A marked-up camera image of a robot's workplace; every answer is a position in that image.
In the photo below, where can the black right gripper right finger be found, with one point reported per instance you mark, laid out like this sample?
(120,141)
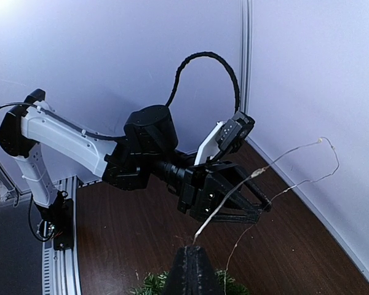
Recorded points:
(202,277)

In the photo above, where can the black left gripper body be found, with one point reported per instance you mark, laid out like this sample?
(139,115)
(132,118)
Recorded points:
(199,188)

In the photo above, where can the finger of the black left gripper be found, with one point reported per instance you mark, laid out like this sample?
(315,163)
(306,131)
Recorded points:
(244,194)
(251,217)

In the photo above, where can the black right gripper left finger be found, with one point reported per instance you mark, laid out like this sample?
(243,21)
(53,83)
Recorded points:
(177,281)

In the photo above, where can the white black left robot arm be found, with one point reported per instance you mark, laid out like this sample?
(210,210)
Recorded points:
(125,162)

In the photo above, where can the small green christmas tree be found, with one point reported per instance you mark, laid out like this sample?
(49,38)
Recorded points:
(153,284)

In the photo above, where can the left circuit board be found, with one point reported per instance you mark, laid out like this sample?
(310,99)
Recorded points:
(46,231)

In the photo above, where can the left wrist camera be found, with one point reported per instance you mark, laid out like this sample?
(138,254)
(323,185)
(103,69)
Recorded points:
(227,137)

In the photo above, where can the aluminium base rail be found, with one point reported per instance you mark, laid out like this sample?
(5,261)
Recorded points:
(28,266)

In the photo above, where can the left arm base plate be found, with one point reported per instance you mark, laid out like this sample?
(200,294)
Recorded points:
(64,225)

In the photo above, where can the left aluminium corner post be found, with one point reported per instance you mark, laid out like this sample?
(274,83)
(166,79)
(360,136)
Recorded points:
(246,44)

